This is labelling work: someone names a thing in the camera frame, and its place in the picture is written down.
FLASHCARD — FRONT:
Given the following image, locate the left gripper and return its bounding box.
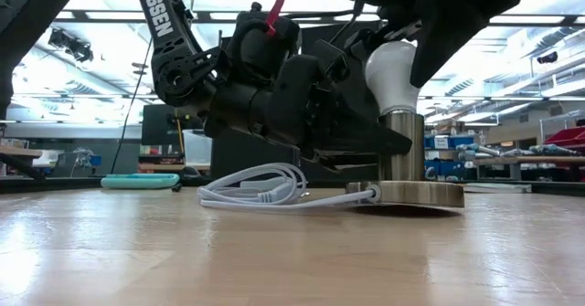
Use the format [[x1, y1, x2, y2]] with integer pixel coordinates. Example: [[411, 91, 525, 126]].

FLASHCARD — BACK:
[[203, 37, 413, 159]]

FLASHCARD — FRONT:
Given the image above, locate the white lightbulb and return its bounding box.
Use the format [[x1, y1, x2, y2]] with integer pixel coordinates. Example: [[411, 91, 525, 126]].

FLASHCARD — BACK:
[[364, 39, 421, 117]]

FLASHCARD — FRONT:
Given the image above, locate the brass lamp base socket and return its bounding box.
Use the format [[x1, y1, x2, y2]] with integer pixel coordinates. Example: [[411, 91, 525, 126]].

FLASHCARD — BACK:
[[346, 109, 466, 209]]

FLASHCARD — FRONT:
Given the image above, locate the white lamp power cord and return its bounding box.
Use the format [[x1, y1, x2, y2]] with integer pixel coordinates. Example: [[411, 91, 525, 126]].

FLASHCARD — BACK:
[[197, 162, 380, 214]]

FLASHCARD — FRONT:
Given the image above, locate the grey tool pile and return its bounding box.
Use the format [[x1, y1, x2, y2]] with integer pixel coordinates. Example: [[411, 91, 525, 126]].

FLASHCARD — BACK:
[[456, 142, 572, 158]]

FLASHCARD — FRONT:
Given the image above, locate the olive green notebook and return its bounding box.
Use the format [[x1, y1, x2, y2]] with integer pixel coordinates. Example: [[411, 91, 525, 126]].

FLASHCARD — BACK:
[[461, 182, 534, 195]]

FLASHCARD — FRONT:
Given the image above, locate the wooden workbench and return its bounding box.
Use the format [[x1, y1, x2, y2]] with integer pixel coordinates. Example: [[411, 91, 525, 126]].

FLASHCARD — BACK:
[[474, 155, 585, 182]]

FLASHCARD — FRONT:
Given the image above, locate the red storage bin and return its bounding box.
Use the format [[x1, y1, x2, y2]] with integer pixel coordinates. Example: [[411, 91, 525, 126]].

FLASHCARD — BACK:
[[543, 126, 585, 150]]

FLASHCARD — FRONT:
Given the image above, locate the black monitor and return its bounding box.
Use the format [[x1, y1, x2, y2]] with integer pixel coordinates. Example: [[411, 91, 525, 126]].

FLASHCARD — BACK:
[[141, 103, 207, 146]]

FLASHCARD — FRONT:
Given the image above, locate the teal calculator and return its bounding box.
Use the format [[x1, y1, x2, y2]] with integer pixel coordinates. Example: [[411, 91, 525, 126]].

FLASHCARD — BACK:
[[100, 173, 181, 191]]

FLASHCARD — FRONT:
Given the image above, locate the black overhead crossbar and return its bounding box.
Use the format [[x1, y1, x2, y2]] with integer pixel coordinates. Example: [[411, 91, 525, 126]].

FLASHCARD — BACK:
[[0, 7, 585, 28]]

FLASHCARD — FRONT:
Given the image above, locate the wooden side table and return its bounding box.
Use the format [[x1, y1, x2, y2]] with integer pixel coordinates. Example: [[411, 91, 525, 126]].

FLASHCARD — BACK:
[[0, 144, 45, 179]]

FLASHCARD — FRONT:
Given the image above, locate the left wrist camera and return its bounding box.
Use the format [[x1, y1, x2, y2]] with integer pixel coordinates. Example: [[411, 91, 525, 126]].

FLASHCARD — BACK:
[[227, 2, 303, 88]]

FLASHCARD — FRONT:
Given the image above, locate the red cable tie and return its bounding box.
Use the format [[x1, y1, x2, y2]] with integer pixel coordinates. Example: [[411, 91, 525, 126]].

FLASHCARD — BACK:
[[266, 0, 292, 37]]

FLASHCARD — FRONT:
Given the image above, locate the black hanging cable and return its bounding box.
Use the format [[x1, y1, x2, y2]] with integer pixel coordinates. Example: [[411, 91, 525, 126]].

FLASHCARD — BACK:
[[111, 36, 154, 175]]

